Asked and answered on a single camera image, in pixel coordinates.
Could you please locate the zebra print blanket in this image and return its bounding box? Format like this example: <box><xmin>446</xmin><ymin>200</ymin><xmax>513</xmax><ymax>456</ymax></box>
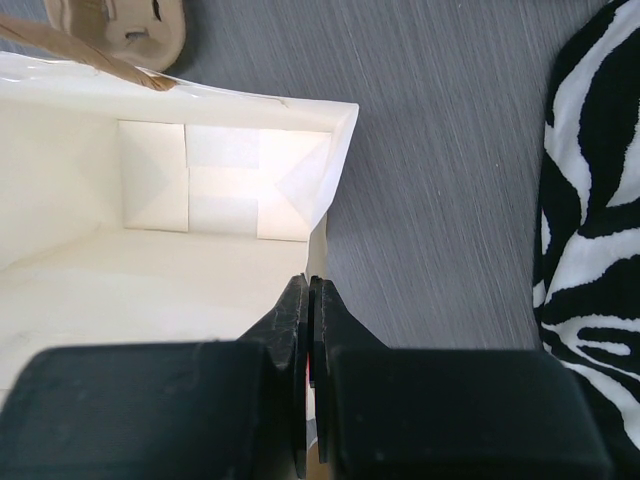
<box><xmin>533</xmin><ymin>1</ymin><xmax>639</xmax><ymax>468</ymax></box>

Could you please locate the brown paper bag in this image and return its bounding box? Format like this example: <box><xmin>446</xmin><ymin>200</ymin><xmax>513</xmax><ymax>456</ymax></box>
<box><xmin>0</xmin><ymin>14</ymin><xmax>361</xmax><ymax>480</ymax></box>

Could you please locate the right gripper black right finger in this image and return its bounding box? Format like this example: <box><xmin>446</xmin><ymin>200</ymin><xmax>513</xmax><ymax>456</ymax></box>
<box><xmin>309</xmin><ymin>278</ymin><xmax>615</xmax><ymax>479</ymax></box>

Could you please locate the separated brown pulp cup carrier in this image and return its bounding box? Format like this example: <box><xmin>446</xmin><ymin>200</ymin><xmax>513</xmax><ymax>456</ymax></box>
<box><xmin>44</xmin><ymin>0</ymin><xmax>186</xmax><ymax>72</ymax></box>

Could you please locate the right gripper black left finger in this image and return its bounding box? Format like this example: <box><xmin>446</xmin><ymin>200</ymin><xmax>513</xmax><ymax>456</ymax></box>
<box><xmin>1</xmin><ymin>275</ymin><xmax>308</xmax><ymax>479</ymax></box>

